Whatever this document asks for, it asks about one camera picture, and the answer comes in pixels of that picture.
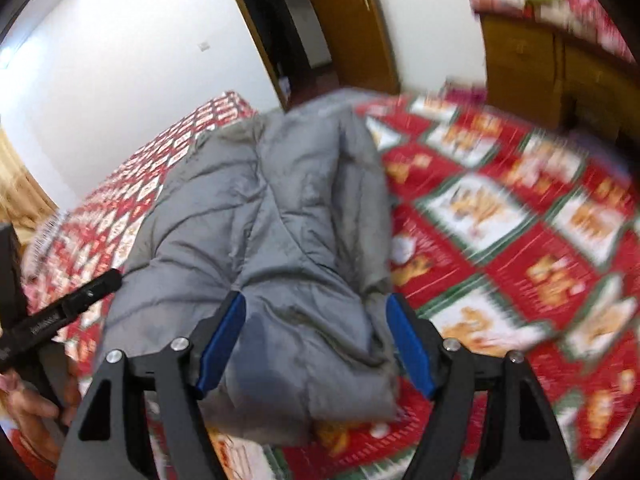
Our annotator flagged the grey padded jacket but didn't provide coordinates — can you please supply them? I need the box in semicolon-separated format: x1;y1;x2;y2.
102;87;405;447

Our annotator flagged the red and white clutter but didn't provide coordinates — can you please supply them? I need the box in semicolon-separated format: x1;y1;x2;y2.
469;0;637;61

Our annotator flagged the red printed blanket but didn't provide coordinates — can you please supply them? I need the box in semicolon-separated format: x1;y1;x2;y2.
0;87;640;480

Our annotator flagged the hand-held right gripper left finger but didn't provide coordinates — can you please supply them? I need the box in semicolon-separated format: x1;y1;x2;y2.
55;290;247;480

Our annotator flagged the beige patterned curtain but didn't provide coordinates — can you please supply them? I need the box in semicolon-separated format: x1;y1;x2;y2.
0;125;61;241

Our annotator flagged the person's left hand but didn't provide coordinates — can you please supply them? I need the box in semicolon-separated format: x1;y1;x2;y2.
0;357;83;467

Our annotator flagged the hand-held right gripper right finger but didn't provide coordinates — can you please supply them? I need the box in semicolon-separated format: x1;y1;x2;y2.
386;293;574;480

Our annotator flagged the wooden cabinet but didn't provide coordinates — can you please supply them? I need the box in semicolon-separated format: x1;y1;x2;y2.
479;7;640;157

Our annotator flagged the dark wooden door frame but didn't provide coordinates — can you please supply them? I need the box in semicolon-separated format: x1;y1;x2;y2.
218;0;301;112

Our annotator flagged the brown wooden door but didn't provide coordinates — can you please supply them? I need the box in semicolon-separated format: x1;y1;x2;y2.
295;0;402;97

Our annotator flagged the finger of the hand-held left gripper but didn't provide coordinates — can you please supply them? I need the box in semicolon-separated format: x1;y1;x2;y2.
61;268;124;320

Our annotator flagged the striped pillow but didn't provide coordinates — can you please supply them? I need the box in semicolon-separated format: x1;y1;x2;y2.
27;209;69;267

